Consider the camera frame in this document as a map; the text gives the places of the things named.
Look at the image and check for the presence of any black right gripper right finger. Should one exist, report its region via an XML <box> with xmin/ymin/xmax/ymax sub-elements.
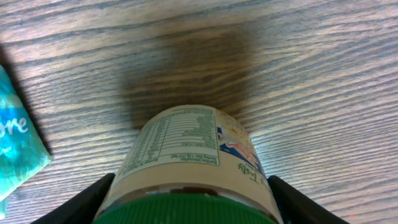
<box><xmin>267</xmin><ymin>175</ymin><xmax>348</xmax><ymax>224</ymax></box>

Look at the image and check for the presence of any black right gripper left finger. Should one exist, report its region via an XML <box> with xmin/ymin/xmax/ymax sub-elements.
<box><xmin>32</xmin><ymin>173</ymin><xmax>115</xmax><ymax>224</ymax></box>

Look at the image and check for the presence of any teal tissue pack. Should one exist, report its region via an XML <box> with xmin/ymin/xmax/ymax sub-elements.
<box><xmin>1</xmin><ymin>68</ymin><xmax>52</xmax><ymax>219</ymax></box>

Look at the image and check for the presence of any green lid white jar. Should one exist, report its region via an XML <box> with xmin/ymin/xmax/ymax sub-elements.
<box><xmin>94</xmin><ymin>105</ymin><xmax>282</xmax><ymax>223</ymax></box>

